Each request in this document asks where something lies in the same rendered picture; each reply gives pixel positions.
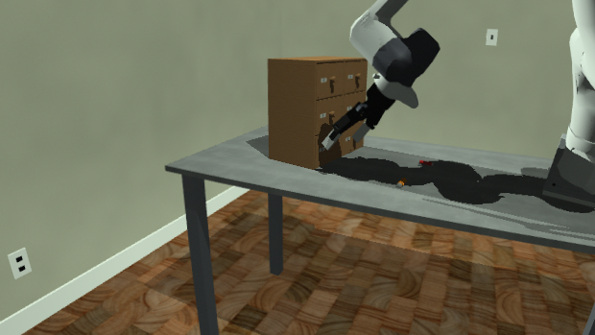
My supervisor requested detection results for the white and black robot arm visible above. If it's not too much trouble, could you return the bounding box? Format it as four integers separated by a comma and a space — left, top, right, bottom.
349, 0, 595, 195

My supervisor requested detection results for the orange battery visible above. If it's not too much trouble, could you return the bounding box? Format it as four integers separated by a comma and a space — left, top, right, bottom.
396, 178, 407, 188

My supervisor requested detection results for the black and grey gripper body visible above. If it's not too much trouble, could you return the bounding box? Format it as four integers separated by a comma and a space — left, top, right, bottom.
362, 83, 395, 116

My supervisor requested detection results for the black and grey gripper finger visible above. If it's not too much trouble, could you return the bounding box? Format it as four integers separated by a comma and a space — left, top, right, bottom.
352, 109, 385, 143
322, 102, 375, 150

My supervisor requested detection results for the brown wooden drawer front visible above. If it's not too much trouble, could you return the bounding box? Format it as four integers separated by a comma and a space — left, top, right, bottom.
315, 95, 343, 133
342, 121, 363, 155
315, 130, 341, 167
316, 61, 344, 98
343, 91, 365, 116
344, 60, 367, 92

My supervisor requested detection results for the brown chest of drawers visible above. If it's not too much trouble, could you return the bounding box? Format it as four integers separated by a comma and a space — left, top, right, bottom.
268, 57, 368, 170

